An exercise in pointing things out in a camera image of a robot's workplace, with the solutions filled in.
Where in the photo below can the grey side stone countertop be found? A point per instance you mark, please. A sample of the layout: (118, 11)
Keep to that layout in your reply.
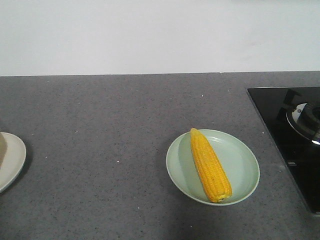
(96, 158)

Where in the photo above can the yellow corn cob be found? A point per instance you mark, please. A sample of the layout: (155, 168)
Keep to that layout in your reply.
(213, 178)
(3, 148)

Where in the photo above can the black gas stove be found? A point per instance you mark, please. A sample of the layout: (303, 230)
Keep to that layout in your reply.
(301, 157)

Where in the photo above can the near stove burner grate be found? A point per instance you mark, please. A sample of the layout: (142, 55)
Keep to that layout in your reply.
(300, 109)

